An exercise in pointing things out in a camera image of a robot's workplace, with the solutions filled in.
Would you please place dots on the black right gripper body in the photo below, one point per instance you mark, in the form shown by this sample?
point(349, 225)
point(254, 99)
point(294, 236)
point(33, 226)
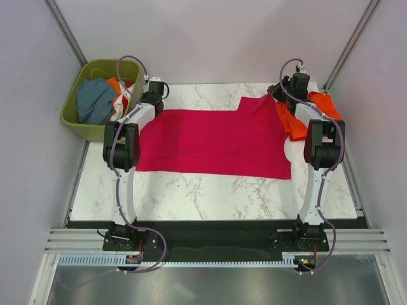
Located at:
point(289, 97)

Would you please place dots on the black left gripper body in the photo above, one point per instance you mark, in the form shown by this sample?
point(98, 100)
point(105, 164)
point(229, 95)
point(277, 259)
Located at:
point(144, 95)

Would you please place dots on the magenta t shirt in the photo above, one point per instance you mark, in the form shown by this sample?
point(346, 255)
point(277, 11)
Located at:
point(248, 141)

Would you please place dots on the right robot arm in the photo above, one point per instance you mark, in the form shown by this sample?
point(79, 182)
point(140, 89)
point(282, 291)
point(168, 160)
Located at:
point(324, 141)

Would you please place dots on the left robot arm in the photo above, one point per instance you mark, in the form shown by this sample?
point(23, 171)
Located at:
point(122, 148)

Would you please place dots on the olive green plastic bin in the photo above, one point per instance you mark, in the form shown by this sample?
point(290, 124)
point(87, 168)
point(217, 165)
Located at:
point(129, 71)

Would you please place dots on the folded orange t shirt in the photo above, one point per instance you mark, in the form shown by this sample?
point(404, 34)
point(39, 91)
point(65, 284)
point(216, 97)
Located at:
point(297, 130)

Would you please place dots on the grey blue t shirt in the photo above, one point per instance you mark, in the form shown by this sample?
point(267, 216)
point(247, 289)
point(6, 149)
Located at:
point(95, 101)

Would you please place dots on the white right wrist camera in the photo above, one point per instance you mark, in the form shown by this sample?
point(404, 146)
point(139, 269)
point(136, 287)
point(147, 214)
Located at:
point(300, 69)

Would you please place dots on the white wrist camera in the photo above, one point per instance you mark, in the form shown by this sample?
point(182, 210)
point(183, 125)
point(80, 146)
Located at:
point(300, 69)
point(154, 78)

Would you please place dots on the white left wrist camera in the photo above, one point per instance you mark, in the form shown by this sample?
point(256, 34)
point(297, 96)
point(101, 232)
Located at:
point(154, 78)

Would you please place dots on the right aluminium frame post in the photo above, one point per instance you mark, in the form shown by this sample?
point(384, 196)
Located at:
point(352, 41)

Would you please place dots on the aluminium frame post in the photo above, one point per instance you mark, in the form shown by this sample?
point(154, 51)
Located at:
point(66, 31)
point(352, 41)

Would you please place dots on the left aluminium frame post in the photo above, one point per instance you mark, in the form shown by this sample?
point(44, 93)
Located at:
point(66, 31)

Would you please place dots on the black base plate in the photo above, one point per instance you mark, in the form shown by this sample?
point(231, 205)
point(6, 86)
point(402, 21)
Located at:
point(215, 241)

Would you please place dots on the white slotted cable duct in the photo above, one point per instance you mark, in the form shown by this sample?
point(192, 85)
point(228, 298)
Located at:
point(126, 261)

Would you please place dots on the aluminium rail profile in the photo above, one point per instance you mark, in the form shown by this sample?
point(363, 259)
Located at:
point(87, 241)

